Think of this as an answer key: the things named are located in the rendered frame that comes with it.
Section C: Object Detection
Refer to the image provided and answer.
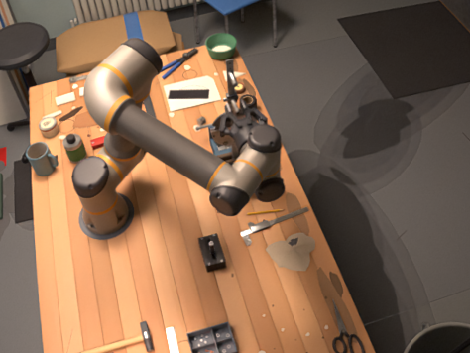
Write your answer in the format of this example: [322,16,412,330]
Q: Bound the wooden handled hammer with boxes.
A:
[78,320,156,353]

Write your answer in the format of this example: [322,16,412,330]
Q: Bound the grey round base plate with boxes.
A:
[78,193,136,241]

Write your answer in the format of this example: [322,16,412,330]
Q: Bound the brown cardboard box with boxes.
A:
[55,10,185,75]

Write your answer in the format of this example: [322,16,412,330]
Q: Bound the black tray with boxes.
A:
[197,232,227,274]

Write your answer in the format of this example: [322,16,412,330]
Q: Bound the dark floor mat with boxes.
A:
[336,0,470,99]

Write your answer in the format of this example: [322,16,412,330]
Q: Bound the grey metal knee joint bar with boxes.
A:
[223,58,238,108]

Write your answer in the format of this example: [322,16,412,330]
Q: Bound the white long block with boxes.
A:
[165,325,181,353]

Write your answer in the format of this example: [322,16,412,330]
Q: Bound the grey mug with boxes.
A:
[21,141,59,177]

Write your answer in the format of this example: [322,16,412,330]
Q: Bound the round beige tin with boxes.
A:
[38,116,60,139]

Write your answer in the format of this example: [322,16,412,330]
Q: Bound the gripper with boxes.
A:
[218,95,268,149]

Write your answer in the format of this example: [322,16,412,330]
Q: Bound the black handled scissors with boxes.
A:
[330,298,366,353]

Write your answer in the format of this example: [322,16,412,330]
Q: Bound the black small floor mat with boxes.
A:
[13,158,34,224]

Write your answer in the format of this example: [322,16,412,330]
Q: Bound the white flat block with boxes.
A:
[54,91,77,106]

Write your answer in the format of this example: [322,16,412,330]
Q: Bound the yellow pencil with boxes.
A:
[246,208,286,217]

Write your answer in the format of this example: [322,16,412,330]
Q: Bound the black blade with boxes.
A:
[58,105,84,122]

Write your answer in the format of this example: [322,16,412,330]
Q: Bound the beige leather patch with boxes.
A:
[265,231,317,273]

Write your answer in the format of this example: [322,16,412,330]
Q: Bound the dark blue parts box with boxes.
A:
[186,321,240,353]

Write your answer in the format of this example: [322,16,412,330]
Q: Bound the white paper sheet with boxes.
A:
[163,75,222,113]

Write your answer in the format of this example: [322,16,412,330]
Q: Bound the grey round bin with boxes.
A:
[401,321,470,353]

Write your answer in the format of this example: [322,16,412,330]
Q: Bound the blue handled pliers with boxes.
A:
[160,47,199,80]

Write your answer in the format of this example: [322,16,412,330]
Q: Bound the blue table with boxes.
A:
[192,0,279,49]

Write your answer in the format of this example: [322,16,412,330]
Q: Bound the black strip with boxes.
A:
[168,88,210,100]

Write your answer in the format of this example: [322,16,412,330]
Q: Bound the green bowl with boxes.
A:
[204,32,238,61]

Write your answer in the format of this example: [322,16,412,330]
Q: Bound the grey metal caliper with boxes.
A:
[239,206,310,247]

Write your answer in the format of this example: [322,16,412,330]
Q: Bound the green jar with black lid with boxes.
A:
[62,133,88,163]

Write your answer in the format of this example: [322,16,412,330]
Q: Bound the blue bench vise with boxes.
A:
[193,123,237,164]

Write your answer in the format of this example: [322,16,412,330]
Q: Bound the black round stool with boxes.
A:
[0,21,51,132]

